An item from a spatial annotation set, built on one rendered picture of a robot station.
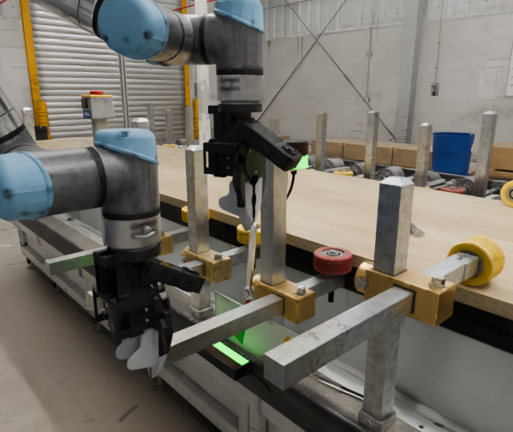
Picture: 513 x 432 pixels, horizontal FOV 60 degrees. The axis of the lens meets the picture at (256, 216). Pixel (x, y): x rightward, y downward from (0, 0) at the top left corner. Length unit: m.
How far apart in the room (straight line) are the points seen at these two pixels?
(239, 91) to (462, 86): 7.71
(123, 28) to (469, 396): 0.84
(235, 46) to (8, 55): 8.28
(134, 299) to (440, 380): 0.62
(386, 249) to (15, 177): 0.48
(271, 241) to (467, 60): 7.65
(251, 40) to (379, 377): 0.55
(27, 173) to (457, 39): 8.13
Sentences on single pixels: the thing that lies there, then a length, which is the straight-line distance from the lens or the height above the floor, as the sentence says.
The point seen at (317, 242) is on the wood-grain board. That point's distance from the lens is 1.01.
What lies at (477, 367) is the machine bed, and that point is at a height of 0.75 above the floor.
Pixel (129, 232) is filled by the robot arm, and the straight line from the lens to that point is 0.58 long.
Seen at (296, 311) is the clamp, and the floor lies 0.85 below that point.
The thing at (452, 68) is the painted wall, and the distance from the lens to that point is 8.42.
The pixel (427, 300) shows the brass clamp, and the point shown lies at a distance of 0.65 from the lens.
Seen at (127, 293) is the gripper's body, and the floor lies 0.97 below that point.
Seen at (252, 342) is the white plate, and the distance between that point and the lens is 0.95.
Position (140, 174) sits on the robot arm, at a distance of 0.57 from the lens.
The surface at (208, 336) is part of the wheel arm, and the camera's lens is 0.74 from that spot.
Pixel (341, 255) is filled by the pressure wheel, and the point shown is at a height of 0.91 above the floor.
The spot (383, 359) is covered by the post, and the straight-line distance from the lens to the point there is 0.74.
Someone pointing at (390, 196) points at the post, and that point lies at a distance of 0.65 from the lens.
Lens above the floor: 1.22
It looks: 15 degrees down
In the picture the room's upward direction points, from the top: straight up
